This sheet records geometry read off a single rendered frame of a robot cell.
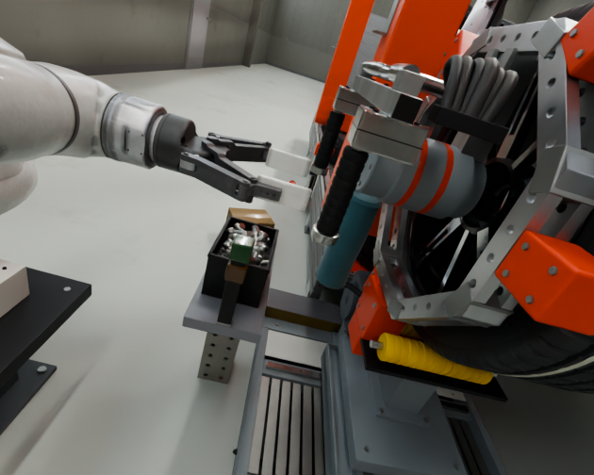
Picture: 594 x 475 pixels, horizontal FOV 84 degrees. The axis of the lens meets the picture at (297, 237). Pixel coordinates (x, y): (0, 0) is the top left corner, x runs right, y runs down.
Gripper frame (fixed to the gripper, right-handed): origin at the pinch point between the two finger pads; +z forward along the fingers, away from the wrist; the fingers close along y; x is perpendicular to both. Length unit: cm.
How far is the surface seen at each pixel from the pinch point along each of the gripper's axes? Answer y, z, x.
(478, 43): -27.0, 26.3, 26.4
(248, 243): -7.1, -5.3, -17.0
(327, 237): 2.2, 6.2, -6.6
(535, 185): 7.6, 26.3, 10.2
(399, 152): 2.5, 11.0, 8.3
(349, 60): -249, 28, 21
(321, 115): -248, 20, -24
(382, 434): -4, 40, -60
